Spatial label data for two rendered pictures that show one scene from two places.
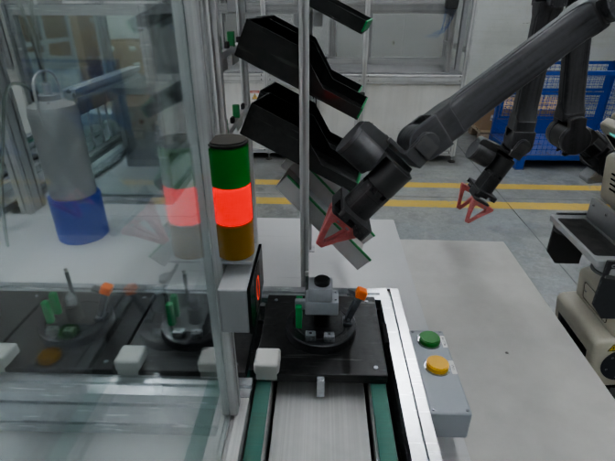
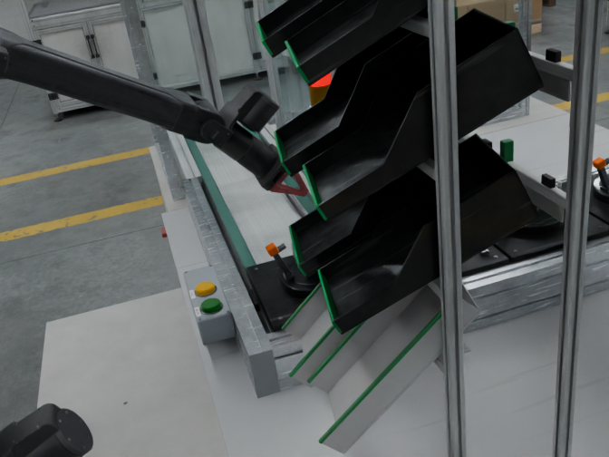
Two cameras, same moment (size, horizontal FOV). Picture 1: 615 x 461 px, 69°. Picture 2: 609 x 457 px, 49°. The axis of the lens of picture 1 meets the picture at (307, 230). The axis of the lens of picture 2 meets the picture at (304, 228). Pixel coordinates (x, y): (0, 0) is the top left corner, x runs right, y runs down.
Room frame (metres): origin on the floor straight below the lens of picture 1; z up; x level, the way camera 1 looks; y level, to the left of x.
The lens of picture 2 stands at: (1.85, -0.33, 1.70)
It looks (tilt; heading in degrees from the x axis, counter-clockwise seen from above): 28 degrees down; 165
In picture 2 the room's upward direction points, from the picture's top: 8 degrees counter-clockwise
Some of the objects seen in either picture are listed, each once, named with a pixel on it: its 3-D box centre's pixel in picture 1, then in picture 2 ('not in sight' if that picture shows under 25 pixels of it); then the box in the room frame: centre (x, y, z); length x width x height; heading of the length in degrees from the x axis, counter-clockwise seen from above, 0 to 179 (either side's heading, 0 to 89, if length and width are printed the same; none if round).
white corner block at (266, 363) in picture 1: (267, 364); not in sight; (0.62, 0.07, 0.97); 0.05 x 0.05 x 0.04; 88
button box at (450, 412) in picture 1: (435, 378); (208, 302); (0.62, -0.24, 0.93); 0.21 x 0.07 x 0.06; 178
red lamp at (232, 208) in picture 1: (231, 200); (318, 72); (0.53, 0.10, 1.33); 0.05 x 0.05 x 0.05
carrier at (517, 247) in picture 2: not in sight; (531, 201); (0.73, 0.47, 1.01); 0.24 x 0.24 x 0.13; 88
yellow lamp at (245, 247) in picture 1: (234, 235); (321, 95); (0.53, 0.10, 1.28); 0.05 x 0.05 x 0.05
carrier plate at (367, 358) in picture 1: (320, 334); (314, 283); (0.71, -0.03, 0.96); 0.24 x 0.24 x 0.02; 88
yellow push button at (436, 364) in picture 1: (436, 366); (205, 289); (0.62, -0.24, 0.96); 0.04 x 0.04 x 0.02
